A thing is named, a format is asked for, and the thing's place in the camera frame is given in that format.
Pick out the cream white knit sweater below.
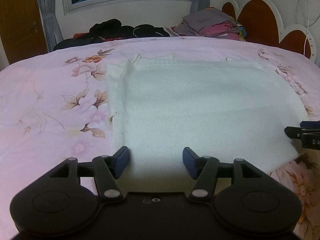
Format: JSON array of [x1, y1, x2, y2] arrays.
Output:
[[106, 54, 308, 180]]

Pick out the black and red clothes pile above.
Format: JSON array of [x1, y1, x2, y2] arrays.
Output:
[[53, 18, 170, 51]]

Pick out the folded grey pink clothes stack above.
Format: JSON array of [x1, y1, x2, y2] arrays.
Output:
[[171, 8, 247, 41]]

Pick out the pink floral bed sheet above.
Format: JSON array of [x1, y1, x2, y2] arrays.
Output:
[[1, 37, 319, 239]]

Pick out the red and white headboard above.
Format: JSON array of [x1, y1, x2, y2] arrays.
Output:
[[221, 0, 317, 62]]

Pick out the brown wooden door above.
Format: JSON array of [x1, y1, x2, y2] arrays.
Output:
[[1, 0, 47, 64]]

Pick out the left grey curtain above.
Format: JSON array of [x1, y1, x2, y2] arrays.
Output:
[[37, 0, 63, 52]]

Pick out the white hanging cable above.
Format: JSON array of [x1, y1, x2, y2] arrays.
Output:
[[298, 0, 320, 55]]

